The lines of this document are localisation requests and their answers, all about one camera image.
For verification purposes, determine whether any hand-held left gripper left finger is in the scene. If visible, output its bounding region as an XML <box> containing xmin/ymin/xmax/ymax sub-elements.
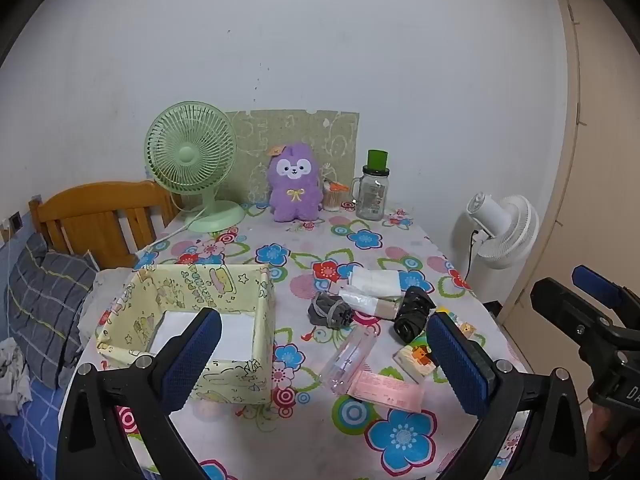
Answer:
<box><xmin>56</xmin><ymin>306</ymin><xmax>223</xmax><ymax>480</ymax></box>

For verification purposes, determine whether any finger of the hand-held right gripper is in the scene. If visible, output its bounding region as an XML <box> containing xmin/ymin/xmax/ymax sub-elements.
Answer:
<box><xmin>572</xmin><ymin>265</ymin><xmax>640</xmax><ymax>328</ymax></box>
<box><xmin>530</xmin><ymin>277</ymin><xmax>626</xmax><ymax>361</ymax></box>

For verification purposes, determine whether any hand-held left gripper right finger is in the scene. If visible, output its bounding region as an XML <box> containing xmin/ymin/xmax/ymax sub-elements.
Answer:
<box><xmin>425</xmin><ymin>311</ymin><xmax>588</xmax><ymax>480</ymax></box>

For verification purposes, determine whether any cartoon print tissue pack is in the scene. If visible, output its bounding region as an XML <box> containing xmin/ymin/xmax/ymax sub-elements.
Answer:
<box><xmin>392</xmin><ymin>342</ymin><xmax>438</xmax><ymax>383</ymax></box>

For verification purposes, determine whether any black cloth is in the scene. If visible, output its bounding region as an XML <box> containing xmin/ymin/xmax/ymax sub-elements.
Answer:
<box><xmin>393</xmin><ymin>286</ymin><xmax>437</xmax><ymax>345</ymax></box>

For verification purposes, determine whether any yellow fabric storage box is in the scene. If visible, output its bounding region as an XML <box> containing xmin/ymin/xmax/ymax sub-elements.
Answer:
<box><xmin>96</xmin><ymin>262</ymin><xmax>276</xmax><ymax>406</ymax></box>

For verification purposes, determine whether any white towel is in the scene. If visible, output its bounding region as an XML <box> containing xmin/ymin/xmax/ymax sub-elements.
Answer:
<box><xmin>348</xmin><ymin>266</ymin><xmax>403</xmax><ymax>297</ymax></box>

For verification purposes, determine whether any gray drawstring pouch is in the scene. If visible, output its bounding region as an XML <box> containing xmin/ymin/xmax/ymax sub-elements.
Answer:
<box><xmin>307</xmin><ymin>291</ymin><xmax>353</xmax><ymax>328</ymax></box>

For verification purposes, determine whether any person's right hand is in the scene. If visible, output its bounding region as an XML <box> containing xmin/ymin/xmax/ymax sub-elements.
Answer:
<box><xmin>586</xmin><ymin>405</ymin><xmax>621</xmax><ymax>472</ymax></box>

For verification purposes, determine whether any small bear print packet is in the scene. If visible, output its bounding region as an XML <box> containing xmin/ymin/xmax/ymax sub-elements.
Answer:
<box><xmin>450</xmin><ymin>310</ymin><xmax>477</xmax><ymax>341</ymax></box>

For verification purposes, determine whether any pink packet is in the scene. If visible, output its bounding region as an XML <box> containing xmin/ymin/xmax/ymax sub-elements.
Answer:
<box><xmin>347</xmin><ymin>371</ymin><xmax>425</xmax><ymax>413</ymax></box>

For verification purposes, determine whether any floral tablecloth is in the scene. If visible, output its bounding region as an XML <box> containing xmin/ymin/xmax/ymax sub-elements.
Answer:
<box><xmin>75</xmin><ymin>200</ymin><xmax>531</xmax><ymax>480</ymax></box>

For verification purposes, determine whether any white floor fan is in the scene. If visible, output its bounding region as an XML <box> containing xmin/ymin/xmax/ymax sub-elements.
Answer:
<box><xmin>452</xmin><ymin>192</ymin><xmax>540</xmax><ymax>281</ymax></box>

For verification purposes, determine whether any white duvet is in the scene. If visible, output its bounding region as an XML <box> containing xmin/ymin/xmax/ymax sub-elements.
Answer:
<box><xmin>80</xmin><ymin>266</ymin><xmax>138</xmax><ymax>331</ymax></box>

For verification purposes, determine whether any clear plastic bottle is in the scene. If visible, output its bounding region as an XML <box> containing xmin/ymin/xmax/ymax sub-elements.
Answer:
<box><xmin>318</xmin><ymin>327</ymin><xmax>378</xmax><ymax>393</ymax></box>

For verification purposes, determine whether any white and beige rolled cloth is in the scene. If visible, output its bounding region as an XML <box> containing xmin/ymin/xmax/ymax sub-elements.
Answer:
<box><xmin>339</xmin><ymin>287</ymin><xmax>401</xmax><ymax>320</ymax></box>

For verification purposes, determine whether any beige door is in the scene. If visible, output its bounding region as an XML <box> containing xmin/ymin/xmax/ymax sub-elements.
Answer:
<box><xmin>500</xmin><ymin>0</ymin><xmax>640</xmax><ymax>376</ymax></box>

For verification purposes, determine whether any gray plaid pillow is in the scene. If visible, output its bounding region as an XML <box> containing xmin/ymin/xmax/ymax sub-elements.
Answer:
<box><xmin>5</xmin><ymin>232</ymin><xmax>98</xmax><ymax>391</ymax></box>

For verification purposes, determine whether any blue bed sheet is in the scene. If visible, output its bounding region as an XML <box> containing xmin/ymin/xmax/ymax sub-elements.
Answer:
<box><xmin>0</xmin><ymin>375</ymin><xmax>76</xmax><ymax>480</ymax></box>

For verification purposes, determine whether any wooden headboard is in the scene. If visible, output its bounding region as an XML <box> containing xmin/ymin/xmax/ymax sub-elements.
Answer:
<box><xmin>28</xmin><ymin>180</ymin><xmax>183</xmax><ymax>268</ymax></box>

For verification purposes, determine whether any crumpled white cloth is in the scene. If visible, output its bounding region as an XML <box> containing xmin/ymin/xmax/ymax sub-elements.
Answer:
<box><xmin>0</xmin><ymin>337</ymin><xmax>33</xmax><ymax>416</ymax></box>

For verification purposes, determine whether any glass jar with green lid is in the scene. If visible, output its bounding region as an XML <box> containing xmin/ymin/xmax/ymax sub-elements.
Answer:
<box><xmin>351</xmin><ymin>149</ymin><xmax>391</xmax><ymax>221</ymax></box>

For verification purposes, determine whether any purple plush toy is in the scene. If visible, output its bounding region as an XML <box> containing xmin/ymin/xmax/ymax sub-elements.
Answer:
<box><xmin>266</xmin><ymin>141</ymin><xmax>323</xmax><ymax>223</ymax></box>

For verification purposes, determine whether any green desk fan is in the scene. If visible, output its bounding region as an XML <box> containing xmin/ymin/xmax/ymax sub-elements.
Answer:
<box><xmin>145</xmin><ymin>101</ymin><xmax>246</xmax><ymax>233</ymax></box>

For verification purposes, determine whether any toothpick holder with orange lid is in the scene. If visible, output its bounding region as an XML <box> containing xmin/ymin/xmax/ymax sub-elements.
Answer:
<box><xmin>322</xmin><ymin>180</ymin><xmax>349</xmax><ymax>211</ymax></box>

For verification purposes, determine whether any green patterned board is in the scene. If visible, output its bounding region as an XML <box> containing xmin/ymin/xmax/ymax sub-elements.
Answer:
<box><xmin>223</xmin><ymin>109</ymin><xmax>361</xmax><ymax>206</ymax></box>

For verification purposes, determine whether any black floor fan cable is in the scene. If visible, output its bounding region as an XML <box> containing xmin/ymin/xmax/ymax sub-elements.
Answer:
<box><xmin>466</xmin><ymin>230</ymin><xmax>483</xmax><ymax>281</ymax></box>

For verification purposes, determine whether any white fan cable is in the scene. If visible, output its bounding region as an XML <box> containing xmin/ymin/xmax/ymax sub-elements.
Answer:
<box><xmin>142</xmin><ymin>207</ymin><xmax>208</xmax><ymax>251</ymax></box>

